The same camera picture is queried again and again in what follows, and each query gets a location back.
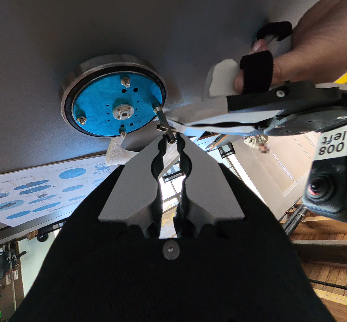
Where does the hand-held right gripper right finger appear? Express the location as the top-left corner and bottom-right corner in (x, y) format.
(175, 132), (245, 236)

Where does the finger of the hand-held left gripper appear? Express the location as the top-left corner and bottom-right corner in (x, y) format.
(163, 96), (282, 126)
(179, 123), (265, 137)

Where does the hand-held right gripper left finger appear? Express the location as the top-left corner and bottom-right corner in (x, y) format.
(98, 135), (166, 238)

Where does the metal cross socket wrench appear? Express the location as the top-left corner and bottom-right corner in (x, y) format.
(152, 105), (177, 145)

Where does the blue disc with black rim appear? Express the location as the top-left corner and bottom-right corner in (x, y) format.
(60, 54), (168, 138)

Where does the person's left hand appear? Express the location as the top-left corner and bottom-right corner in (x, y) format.
(234, 0), (347, 94)

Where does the large window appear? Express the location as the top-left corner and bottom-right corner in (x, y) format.
(158, 135), (244, 239)

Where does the white foam sheet with hole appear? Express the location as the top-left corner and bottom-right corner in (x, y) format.
(106, 135), (181, 177)

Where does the instruction sheet with blue drawings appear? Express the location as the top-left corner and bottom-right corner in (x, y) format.
(0, 155), (120, 228)

